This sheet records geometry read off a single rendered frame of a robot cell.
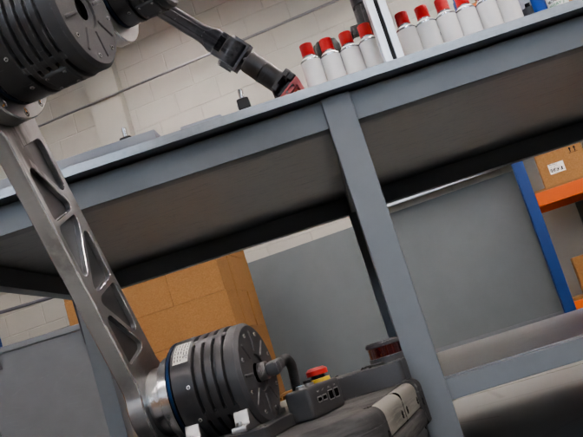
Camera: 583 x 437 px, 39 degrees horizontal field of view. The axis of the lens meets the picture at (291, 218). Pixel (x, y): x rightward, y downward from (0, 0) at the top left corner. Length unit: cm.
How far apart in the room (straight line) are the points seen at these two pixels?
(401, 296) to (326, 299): 507
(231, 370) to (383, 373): 37
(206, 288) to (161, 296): 31
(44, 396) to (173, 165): 259
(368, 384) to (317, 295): 514
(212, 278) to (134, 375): 407
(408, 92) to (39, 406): 289
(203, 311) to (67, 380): 152
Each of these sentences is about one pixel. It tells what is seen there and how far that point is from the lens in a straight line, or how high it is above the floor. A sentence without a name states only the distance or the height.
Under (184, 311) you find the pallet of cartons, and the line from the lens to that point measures 544.
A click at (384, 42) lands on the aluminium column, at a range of 198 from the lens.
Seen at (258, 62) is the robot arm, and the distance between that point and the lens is 213.
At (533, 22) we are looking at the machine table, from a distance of 170.
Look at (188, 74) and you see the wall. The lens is 728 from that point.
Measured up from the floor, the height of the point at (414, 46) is 98.
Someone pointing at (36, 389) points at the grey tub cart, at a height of 56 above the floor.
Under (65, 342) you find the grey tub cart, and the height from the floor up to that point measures 74.
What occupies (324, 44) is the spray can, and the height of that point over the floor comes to 107.
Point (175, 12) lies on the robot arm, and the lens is 229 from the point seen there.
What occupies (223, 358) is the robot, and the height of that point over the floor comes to 37.
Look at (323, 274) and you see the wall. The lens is 667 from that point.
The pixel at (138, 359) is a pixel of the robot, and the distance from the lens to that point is 136.
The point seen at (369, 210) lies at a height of 57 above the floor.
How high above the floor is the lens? 34
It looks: 9 degrees up
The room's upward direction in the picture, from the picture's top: 17 degrees counter-clockwise
